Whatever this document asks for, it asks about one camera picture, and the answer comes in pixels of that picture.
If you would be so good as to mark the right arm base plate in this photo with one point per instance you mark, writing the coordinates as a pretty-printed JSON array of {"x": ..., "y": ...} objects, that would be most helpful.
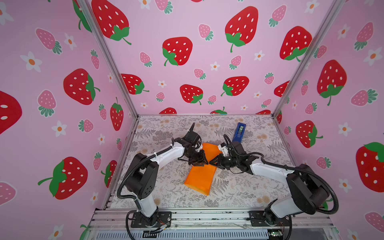
[{"x": 267, "y": 218}]

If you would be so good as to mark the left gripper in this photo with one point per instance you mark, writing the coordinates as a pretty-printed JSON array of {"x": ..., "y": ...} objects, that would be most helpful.
[{"x": 201, "y": 160}]

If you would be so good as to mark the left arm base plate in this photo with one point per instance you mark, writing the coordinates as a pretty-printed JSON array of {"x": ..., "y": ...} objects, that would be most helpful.
[{"x": 151, "y": 219}]

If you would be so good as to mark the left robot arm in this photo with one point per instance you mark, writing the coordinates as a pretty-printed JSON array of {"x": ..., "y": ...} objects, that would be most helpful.
[{"x": 140, "y": 179}]

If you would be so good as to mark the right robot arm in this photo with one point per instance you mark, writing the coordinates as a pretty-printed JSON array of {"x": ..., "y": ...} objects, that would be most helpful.
[{"x": 307, "y": 191}]

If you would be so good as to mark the aluminium front rail frame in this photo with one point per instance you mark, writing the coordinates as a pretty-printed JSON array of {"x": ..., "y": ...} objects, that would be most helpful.
[{"x": 205, "y": 224}]

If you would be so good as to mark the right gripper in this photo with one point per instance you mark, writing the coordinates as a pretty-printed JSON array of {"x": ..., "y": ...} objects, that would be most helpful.
[{"x": 218, "y": 161}]

